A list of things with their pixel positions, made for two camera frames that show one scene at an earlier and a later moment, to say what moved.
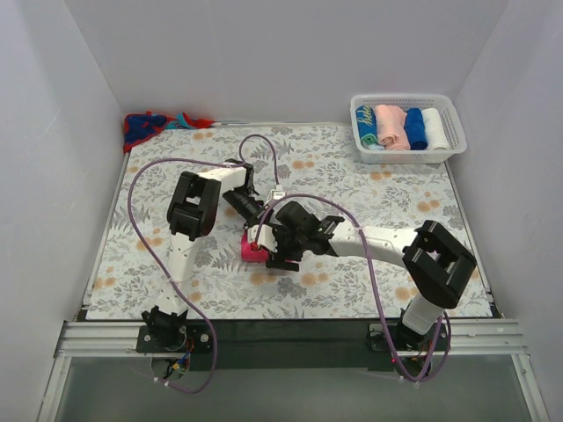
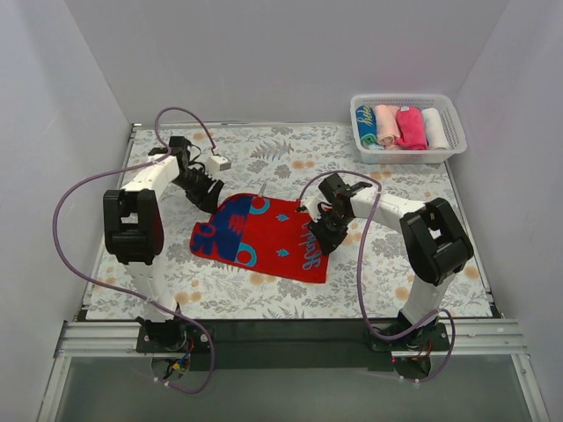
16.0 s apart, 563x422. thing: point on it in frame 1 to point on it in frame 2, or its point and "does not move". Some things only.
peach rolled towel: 391,134 does not move
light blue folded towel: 376,147 does not move
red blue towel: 141,127 to 266,235
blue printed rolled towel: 367,125 does not move
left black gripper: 256,215 to 201,185
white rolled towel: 435,136 does not move
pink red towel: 251,251 to 411,133
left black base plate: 174,338 does not move
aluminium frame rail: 90,339 does not move
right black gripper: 281,247 to 330,225
